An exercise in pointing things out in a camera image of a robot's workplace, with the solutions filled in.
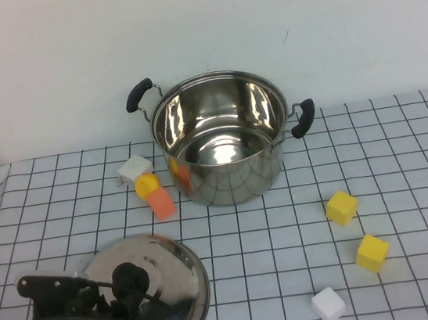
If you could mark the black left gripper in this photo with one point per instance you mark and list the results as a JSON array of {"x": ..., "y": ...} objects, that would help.
[{"x": 71, "y": 307}]

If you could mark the stainless steel lid black knob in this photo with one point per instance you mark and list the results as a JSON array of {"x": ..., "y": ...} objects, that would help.
[{"x": 172, "y": 260}]

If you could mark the orange cube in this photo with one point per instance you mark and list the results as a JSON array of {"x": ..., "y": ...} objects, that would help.
[{"x": 161, "y": 205}]

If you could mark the yellow round block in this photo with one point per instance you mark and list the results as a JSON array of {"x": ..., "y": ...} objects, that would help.
[{"x": 146, "y": 184}]

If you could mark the white block with pegs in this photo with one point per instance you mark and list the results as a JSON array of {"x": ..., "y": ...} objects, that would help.
[{"x": 132, "y": 168}]

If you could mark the white black-checked tablecloth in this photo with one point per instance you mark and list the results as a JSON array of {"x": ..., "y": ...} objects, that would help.
[{"x": 269, "y": 247}]

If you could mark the plain white cube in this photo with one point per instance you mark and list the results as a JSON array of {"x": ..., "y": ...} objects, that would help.
[{"x": 328, "y": 304}]

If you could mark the pale yellow cube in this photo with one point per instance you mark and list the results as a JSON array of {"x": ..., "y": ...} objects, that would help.
[{"x": 341, "y": 208}]

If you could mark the deep yellow cube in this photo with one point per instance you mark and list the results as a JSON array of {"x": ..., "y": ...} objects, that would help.
[{"x": 371, "y": 253}]

